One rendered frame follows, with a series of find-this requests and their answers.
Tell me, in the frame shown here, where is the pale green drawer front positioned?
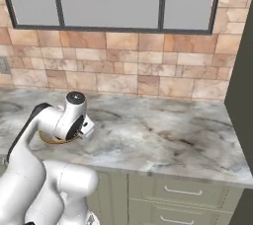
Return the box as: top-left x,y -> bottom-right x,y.
127,198 -> 232,225
127,173 -> 244,209

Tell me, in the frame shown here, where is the grey wall outlet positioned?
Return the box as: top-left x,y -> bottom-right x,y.
0,56 -> 12,75

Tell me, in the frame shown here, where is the dark-framed window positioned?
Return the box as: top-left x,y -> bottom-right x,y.
0,0 -> 225,37

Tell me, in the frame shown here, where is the white drawer handle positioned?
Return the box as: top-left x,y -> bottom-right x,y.
163,185 -> 204,197
159,214 -> 196,225

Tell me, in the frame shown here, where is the yellow-brown bowl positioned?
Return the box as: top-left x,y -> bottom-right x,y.
38,130 -> 82,145

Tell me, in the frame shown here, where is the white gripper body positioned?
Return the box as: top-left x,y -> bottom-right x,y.
80,122 -> 96,140

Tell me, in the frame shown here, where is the pale green cupboard door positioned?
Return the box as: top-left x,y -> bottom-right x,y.
86,169 -> 129,225

